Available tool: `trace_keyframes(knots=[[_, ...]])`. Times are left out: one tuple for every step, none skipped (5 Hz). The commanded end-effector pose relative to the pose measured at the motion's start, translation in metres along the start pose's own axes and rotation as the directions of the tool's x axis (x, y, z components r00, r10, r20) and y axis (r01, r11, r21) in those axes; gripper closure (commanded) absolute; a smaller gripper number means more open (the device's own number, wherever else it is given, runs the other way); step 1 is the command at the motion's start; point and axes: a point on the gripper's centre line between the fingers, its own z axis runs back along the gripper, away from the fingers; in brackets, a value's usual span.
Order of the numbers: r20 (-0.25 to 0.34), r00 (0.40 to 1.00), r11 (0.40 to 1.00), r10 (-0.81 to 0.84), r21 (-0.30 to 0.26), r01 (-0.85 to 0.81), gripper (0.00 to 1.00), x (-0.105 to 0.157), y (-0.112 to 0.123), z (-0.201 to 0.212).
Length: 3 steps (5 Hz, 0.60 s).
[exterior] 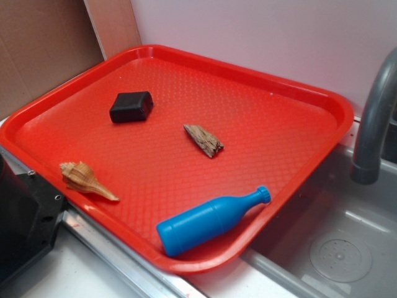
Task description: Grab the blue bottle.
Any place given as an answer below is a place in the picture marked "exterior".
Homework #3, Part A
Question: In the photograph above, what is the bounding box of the brown wood piece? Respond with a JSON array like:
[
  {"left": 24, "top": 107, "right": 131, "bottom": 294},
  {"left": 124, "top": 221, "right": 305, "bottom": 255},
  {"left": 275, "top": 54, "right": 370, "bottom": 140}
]
[{"left": 183, "top": 124, "right": 224, "bottom": 158}]

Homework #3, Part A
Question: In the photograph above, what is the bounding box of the blue plastic bottle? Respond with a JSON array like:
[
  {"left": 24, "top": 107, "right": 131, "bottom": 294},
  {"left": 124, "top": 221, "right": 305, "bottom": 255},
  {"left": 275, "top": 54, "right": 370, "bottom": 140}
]
[{"left": 156, "top": 186, "right": 271, "bottom": 257}]

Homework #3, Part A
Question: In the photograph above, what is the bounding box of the red plastic tray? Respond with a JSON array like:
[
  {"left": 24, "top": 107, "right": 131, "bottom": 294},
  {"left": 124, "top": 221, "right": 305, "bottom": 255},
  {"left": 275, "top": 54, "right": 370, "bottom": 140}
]
[{"left": 1, "top": 45, "right": 354, "bottom": 275}]

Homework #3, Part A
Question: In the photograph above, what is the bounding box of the tan conch seashell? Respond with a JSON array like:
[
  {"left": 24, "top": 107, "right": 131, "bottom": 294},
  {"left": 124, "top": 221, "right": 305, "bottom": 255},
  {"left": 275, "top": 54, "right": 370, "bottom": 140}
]
[{"left": 60, "top": 161, "right": 120, "bottom": 202}]

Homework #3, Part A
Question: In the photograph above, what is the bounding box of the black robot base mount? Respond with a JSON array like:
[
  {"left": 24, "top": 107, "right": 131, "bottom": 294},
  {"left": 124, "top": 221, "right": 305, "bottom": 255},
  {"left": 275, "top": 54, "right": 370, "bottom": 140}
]
[{"left": 1, "top": 158, "right": 66, "bottom": 286}]

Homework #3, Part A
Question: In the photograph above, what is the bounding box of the brown cardboard panel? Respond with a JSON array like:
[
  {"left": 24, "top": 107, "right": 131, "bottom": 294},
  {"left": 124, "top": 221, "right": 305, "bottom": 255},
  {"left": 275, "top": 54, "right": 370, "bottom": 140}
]
[{"left": 1, "top": 1, "right": 141, "bottom": 119}]

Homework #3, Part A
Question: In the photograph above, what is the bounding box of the grey plastic sink basin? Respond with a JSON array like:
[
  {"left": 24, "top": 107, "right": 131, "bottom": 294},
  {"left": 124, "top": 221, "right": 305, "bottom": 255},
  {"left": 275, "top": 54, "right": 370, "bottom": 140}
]
[{"left": 242, "top": 145, "right": 396, "bottom": 297}]

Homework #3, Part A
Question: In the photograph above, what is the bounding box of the black rectangular block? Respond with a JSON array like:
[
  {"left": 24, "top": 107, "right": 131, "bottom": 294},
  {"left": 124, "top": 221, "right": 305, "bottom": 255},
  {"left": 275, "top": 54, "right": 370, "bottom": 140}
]
[{"left": 109, "top": 91, "right": 154, "bottom": 124}]

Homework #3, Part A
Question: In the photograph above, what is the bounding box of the grey curved faucet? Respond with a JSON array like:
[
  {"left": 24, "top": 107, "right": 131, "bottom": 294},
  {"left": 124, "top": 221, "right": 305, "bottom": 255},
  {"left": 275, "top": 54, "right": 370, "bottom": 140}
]
[{"left": 350, "top": 49, "right": 396, "bottom": 185}]

